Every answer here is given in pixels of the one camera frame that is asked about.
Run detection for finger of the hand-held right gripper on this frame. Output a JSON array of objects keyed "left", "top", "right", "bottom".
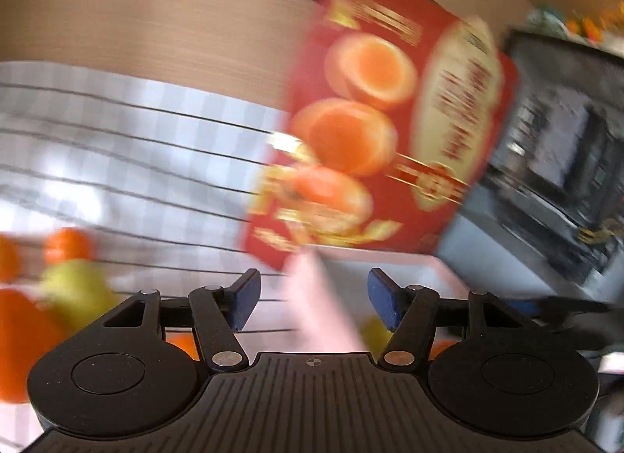
[{"left": 514, "top": 294, "right": 616, "bottom": 323}]

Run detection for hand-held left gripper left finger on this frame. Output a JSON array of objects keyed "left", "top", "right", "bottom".
[{"left": 100, "top": 268, "right": 261, "bottom": 370}]

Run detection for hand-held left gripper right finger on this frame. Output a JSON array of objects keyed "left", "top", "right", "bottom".
[{"left": 367, "top": 268, "right": 532, "bottom": 371}]

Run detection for yellow-green fruit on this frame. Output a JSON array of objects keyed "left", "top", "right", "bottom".
[{"left": 358, "top": 316, "right": 393, "bottom": 354}]

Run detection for green pear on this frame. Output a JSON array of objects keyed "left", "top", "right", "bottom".
[{"left": 39, "top": 260, "right": 120, "bottom": 337}]

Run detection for small orange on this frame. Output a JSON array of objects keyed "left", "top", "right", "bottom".
[{"left": 44, "top": 227, "right": 93, "bottom": 266}]

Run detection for red printed cardboard box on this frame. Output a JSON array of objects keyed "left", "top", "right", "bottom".
[{"left": 238, "top": 0, "right": 520, "bottom": 354}]

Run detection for open grey computer case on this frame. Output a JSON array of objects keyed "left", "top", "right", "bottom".
[{"left": 436, "top": 28, "right": 624, "bottom": 351}]

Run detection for white checked tablecloth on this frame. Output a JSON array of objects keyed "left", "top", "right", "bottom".
[{"left": 0, "top": 60, "right": 293, "bottom": 453}]

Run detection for large orange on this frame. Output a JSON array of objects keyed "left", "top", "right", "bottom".
[{"left": 0, "top": 287, "right": 66, "bottom": 405}]

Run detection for blurred orange green objects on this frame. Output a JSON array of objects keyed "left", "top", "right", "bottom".
[{"left": 526, "top": 4, "right": 624, "bottom": 44}]

